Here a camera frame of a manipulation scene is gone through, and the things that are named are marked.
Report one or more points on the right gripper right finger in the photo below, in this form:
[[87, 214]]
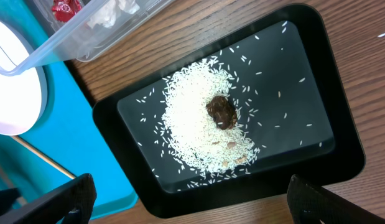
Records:
[[309, 203]]

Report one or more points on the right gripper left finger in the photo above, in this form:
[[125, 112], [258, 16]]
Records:
[[71, 202]]

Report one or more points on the wooden chopstick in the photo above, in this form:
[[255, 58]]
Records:
[[44, 157]]

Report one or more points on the brown food scrap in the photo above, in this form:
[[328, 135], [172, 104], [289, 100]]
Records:
[[222, 112]]

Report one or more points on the large white plate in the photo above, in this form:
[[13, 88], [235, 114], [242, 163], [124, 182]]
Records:
[[20, 95]]

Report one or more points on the white rice pile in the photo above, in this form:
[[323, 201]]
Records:
[[192, 124]]

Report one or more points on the grey bowl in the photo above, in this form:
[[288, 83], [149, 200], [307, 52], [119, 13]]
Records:
[[41, 75]]

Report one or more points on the white tissue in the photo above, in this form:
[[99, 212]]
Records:
[[108, 14]]

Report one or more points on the red snack wrapper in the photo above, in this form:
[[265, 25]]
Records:
[[64, 10]]

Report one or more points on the teal plastic tray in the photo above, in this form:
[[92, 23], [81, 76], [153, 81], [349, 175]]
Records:
[[68, 135]]

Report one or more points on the black plastic tray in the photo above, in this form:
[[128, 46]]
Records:
[[341, 158]]

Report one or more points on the clear plastic bin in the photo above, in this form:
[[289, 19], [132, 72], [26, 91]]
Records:
[[73, 39]]

